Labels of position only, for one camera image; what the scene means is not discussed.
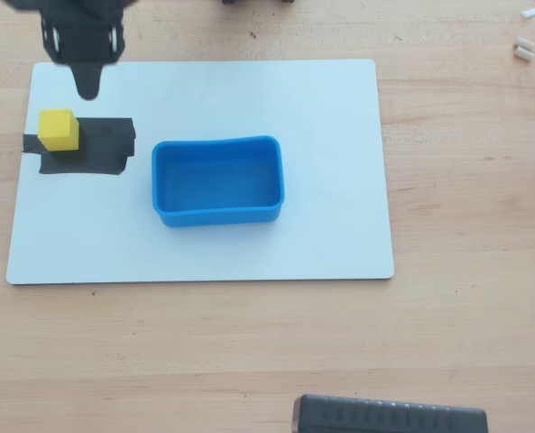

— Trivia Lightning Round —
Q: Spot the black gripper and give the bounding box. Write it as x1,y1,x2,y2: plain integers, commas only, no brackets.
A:
39,7,127,101

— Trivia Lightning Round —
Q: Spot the yellow cube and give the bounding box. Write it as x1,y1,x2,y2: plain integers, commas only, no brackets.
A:
38,108,79,152

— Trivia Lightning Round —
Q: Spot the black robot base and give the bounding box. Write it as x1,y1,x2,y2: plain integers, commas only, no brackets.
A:
220,0,299,7

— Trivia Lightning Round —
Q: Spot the blue rectangular bin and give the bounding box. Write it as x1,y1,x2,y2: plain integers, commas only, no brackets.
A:
151,134,287,229

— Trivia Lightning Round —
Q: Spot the white rectangular board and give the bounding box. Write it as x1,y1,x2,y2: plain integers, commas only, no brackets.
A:
5,59,396,286

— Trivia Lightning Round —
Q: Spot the black tape patch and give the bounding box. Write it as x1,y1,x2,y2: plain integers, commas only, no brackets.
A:
23,116,137,176

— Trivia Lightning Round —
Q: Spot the black electronic device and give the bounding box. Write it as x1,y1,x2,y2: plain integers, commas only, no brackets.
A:
292,393,490,433

